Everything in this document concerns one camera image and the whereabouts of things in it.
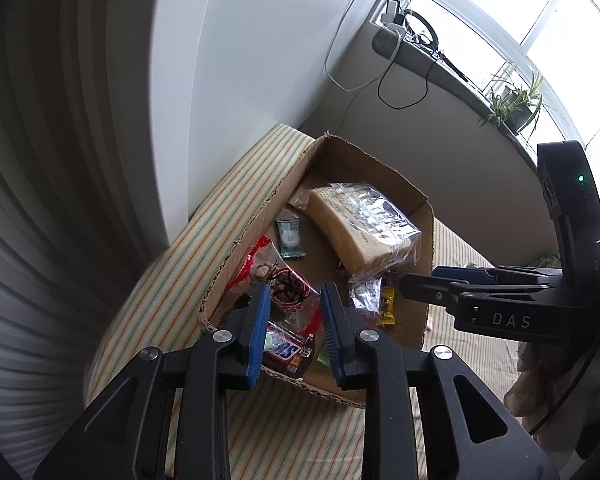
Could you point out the white window frame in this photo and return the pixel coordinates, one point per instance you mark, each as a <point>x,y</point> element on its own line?
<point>545,10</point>

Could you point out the cardboard box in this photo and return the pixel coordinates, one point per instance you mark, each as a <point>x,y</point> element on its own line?
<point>352,160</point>

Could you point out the brown chocolate bar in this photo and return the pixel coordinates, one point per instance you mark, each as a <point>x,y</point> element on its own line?
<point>285,352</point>

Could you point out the clear plastic wrapped candy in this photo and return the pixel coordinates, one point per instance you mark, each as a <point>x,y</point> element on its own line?
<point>365,292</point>

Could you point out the grey window sill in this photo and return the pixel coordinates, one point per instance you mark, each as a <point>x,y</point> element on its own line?
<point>445,72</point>

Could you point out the yellow candy packet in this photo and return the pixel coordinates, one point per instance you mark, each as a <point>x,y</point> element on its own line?
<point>387,305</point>

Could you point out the potted plant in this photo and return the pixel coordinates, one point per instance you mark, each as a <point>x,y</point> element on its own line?
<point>517,105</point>

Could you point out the grey ribbed panel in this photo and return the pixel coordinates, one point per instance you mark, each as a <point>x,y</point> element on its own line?
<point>55,210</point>

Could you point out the bagged sliced bread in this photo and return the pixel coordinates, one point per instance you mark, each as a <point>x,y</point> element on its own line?
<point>350,225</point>

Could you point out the dark green snack packet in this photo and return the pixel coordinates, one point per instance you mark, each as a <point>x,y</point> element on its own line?
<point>290,237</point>

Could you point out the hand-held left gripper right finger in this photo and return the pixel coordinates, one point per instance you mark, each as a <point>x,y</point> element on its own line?
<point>331,332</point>

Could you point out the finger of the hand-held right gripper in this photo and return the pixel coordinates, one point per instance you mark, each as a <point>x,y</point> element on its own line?
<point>455,272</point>
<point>425,287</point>

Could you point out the green candy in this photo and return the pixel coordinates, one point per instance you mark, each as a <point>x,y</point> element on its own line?
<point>324,360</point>

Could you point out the white power adapter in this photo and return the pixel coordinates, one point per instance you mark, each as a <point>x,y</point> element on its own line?
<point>392,10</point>

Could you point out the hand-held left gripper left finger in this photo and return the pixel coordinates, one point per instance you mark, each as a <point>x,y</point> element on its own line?
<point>258,332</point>

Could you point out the striped cushion surface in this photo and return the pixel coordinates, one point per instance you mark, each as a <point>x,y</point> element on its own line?
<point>180,270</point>

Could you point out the red and clear snack bag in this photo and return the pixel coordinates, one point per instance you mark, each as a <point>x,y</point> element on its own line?
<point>285,285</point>

